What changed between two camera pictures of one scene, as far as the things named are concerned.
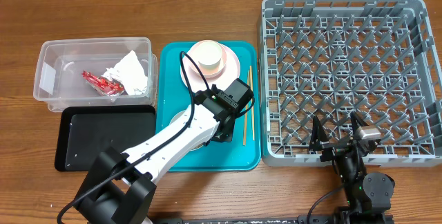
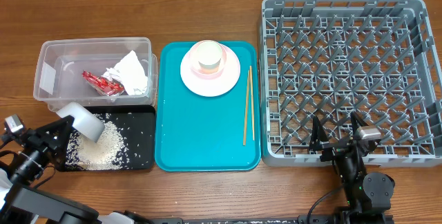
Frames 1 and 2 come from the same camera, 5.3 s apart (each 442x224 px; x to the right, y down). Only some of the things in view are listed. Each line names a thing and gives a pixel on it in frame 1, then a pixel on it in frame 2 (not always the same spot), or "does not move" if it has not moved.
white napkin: x=128 y=71 does not move
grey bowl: x=177 y=116 to x=85 y=122
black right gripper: x=318 y=138 does not move
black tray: x=84 y=132 does not move
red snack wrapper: x=103 y=86 does not move
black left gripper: x=227 y=135 to x=41 y=139
